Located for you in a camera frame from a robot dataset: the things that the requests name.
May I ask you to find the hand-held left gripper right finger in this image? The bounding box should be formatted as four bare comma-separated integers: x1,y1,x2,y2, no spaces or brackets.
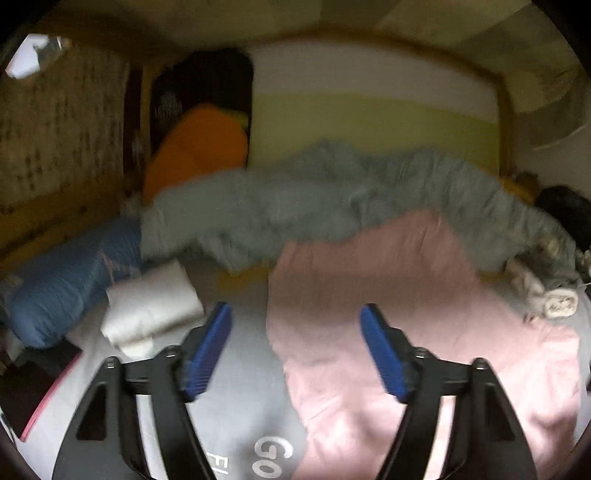
360,303,539,480

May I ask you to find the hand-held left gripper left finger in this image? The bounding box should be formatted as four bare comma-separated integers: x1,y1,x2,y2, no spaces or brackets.
52,301,234,480

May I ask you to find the pink printed t-shirt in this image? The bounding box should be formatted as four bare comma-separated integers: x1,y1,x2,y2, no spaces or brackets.
265,210,583,480

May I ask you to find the grey printed bed sheet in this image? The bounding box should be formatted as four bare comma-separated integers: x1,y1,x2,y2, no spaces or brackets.
14,263,591,480

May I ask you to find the white folded cloth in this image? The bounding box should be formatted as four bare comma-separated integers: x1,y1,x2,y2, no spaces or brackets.
100,258,206,363

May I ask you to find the grey quilt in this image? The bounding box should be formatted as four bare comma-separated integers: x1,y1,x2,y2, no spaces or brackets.
139,141,587,287

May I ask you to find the blue pillow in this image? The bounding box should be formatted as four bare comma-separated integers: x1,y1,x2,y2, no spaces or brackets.
9,215,146,349

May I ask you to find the cream knit sweater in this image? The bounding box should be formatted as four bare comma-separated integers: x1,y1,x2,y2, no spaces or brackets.
508,258,580,324

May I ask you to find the dark cloth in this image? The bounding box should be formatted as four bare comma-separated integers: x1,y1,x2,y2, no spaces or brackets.
0,344,84,439

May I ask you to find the orange carrot plush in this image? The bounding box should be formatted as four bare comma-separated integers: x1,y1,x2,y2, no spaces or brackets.
142,104,250,204

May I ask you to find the orange yellow blanket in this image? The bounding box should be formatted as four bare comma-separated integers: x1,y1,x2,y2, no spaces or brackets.
502,176,537,205

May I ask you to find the black jacket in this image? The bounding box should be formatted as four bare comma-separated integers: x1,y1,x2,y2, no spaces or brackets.
536,185,591,241

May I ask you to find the checked curtain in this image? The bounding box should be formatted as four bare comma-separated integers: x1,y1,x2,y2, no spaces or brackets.
501,9,591,151

